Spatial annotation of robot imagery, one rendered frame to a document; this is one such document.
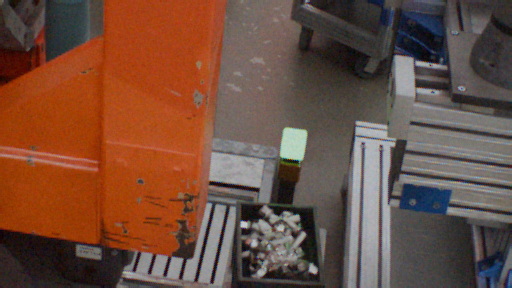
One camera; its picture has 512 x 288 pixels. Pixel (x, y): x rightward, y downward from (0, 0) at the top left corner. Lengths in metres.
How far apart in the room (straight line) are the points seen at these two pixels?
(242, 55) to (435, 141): 1.59
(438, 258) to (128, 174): 0.90
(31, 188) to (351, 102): 1.62
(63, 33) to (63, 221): 0.45
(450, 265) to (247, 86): 1.10
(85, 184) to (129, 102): 0.18
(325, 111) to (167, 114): 1.57
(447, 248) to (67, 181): 0.99
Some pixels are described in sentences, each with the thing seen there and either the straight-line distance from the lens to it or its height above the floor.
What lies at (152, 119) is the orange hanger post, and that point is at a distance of 1.55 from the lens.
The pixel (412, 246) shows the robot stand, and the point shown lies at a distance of 2.30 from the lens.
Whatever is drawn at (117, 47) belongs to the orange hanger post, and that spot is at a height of 0.91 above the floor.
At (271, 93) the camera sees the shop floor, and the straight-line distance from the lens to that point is 3.12.
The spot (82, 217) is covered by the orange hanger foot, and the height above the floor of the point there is 0.58.
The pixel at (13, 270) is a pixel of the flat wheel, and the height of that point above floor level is 0.50.
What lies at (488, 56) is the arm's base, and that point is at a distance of 1.73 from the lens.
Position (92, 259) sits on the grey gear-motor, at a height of 0.31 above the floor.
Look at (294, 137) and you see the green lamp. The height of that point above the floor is 0.66.
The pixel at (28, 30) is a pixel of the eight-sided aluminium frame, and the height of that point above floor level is 0.63.
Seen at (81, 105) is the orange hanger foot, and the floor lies 0.78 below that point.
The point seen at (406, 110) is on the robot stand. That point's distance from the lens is 1.74.
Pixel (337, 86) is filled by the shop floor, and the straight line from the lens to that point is 3.20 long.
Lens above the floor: 1.66
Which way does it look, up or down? 35 degrees down
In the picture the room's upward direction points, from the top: 7 degrees clockwise
